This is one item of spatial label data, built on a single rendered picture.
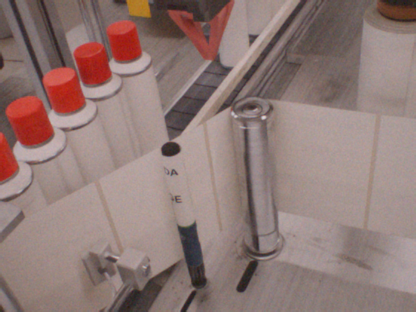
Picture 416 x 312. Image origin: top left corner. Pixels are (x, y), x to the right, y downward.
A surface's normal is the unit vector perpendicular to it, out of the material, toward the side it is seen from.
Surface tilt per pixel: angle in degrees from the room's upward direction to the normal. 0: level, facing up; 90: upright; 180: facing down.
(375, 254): 0
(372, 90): 89
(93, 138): 90
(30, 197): 90
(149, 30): 0
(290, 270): 0
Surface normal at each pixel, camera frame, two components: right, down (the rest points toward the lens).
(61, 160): 0.79, 0.33
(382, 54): -0.69, 0.49
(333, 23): -0.12, -0.75
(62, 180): 0.61, 0.46
